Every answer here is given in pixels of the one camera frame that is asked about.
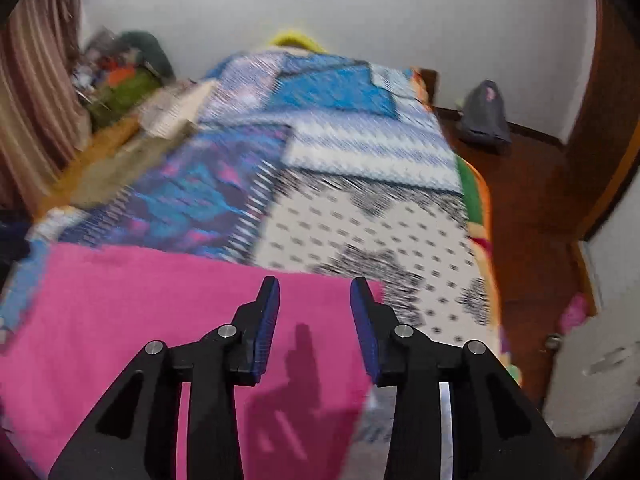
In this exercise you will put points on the yellow pillow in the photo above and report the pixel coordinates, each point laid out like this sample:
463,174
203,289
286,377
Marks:
295,41

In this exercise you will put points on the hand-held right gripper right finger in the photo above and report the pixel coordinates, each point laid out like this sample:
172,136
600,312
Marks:
364,332

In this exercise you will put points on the pink towel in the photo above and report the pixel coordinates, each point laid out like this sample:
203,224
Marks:
125,310

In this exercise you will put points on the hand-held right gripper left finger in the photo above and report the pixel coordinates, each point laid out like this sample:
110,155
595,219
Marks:
265,330

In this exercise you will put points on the white door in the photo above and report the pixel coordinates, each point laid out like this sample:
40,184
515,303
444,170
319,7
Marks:
595,345

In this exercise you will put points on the patchwork printed blanket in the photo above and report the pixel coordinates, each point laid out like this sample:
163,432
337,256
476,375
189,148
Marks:
325,170

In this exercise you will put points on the colourful bed sheet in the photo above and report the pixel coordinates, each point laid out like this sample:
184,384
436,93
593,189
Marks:
482,240

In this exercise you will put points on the pile of clutter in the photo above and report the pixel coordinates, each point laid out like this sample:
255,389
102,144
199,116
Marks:
125,75

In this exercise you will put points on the striped pink curtain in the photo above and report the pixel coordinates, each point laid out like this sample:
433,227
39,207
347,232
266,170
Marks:
35,85

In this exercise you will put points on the pink toy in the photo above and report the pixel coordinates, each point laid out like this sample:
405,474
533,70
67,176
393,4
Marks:
574,312

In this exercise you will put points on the grey bag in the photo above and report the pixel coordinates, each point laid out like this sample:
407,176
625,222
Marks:
484,112

